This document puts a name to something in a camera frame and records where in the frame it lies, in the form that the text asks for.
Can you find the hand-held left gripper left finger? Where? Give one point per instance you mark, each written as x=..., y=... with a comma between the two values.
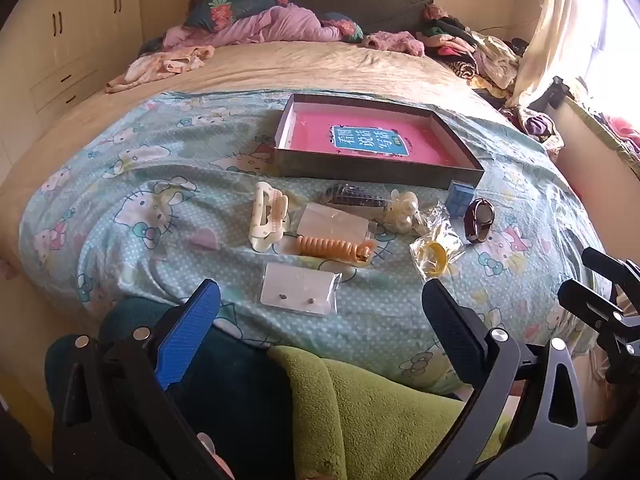
x=189, y=332

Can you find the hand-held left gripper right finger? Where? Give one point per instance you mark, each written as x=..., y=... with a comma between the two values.
x=457, y=332

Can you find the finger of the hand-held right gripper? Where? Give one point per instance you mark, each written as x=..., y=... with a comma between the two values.
x=600, y=307
x=617, y=275

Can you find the brown wristwatch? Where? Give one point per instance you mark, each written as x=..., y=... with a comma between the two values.
x=480, y=215

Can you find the earring card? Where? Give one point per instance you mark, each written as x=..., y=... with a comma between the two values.
x=300, y=285

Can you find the pearl flower hair clip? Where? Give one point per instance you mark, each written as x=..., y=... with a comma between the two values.
x=404, y=212

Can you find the small blue box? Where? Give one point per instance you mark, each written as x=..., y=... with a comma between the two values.
x=459, y=199

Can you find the small clear plastic bag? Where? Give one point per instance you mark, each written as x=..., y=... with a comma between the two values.
x=330, y=222

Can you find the shallow grey cardboard box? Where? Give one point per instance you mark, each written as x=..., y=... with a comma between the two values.
x=360, y=172

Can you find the dark teal garment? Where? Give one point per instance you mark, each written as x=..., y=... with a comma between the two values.
x=250, y=390

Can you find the green fleece garment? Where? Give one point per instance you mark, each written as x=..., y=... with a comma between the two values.
x=370, y=420

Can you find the cream hair claw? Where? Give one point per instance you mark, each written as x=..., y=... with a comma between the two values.
x=261, y=220

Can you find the cartoon cat print blanket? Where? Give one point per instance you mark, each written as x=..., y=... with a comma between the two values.
x=165, y=195

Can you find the pink cloth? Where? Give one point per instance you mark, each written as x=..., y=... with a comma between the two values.
x=622, y=132

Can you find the purple clothes bundle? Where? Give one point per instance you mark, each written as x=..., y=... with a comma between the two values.
x=540, y=127

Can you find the black beads in clear bag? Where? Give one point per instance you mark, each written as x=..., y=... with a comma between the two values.
x=355, y=197

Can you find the window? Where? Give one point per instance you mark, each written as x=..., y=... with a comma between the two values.
x=622, y=45

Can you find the pink book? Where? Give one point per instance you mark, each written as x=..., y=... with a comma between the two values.
x=310, y=135

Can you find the cream curtain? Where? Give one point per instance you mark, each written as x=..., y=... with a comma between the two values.
x=560, y=25

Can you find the pile of mixed clothes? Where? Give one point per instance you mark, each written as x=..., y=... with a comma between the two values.
x=475, y=50

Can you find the peach pink garment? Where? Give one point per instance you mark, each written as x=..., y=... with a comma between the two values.
x=165, y=62

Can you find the beige bedspread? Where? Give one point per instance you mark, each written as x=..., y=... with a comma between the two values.
x=280, y=67

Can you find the pink fuzzy garment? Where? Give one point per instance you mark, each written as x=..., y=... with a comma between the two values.
x=395, y=42

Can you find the cream wardrobe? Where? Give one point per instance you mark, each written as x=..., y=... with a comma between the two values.
x=60, y=50

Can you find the purple quilt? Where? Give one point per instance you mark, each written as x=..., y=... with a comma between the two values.
x=280, y=25

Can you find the small floral pillow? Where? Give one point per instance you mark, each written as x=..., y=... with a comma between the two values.
x=350, y=30

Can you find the large floral pillow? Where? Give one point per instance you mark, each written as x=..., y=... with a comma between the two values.
x=225, y=10

